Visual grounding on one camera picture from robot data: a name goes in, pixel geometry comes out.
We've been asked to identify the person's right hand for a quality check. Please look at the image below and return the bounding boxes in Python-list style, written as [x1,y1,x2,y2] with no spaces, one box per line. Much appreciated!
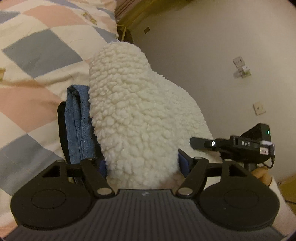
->
[251,167,273,186]

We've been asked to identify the folded blue jeans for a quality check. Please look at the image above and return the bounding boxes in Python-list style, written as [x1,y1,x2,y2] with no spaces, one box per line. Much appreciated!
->
[64,85,101,164]

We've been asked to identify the checkered patchwork bed quilt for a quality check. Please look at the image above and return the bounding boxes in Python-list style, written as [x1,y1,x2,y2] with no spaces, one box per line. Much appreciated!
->
[1,0,118,237]

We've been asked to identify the cream fleece jacket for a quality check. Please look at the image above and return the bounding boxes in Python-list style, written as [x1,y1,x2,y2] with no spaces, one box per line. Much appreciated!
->
[88,42,221,190]

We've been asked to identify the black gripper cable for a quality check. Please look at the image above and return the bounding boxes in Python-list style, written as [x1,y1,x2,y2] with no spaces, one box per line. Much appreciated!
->
[262,153,276,169]

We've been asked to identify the beige wall switch plate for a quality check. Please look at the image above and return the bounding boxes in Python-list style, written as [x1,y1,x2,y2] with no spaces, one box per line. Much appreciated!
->
[253,101,266,116]

